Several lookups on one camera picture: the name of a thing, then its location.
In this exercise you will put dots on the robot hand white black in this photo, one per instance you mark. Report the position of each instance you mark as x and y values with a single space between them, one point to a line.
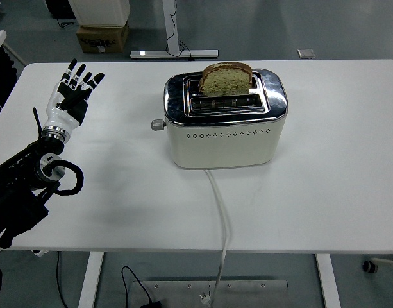
60 114

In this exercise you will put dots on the grey toaster lever knob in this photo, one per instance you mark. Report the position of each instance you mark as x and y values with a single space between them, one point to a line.
157 124

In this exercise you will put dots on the cream and chrome toaster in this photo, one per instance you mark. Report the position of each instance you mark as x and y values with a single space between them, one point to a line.
222 144

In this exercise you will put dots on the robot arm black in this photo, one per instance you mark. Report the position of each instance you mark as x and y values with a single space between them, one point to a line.
16 192

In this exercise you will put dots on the person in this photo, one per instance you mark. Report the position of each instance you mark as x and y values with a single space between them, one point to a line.
0 83

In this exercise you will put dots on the brown cardboard box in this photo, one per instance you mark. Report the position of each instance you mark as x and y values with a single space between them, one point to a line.
101 38

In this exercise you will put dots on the black box on floor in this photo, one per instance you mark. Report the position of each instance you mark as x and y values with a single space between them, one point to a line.
60 8

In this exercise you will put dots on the large white box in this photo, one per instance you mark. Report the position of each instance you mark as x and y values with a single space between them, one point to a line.
100 13

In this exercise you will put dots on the small white clip under table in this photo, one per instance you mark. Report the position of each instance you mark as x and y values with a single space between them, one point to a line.
39 253

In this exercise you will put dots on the white desk leg with foot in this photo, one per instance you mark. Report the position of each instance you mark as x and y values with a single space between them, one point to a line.
167 19

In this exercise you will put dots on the white table leg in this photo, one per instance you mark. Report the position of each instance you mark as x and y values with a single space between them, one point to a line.
327 279
90 279

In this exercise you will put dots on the brown bread slice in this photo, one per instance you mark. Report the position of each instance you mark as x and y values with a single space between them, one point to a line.
226 83

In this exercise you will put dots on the grey floor socket plate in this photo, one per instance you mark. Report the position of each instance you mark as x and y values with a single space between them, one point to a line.
306 53

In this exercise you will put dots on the grey metal plate with screws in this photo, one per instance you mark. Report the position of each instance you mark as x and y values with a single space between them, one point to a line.
247 293

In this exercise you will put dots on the black caster wheel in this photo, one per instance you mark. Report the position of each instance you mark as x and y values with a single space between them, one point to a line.
370 266

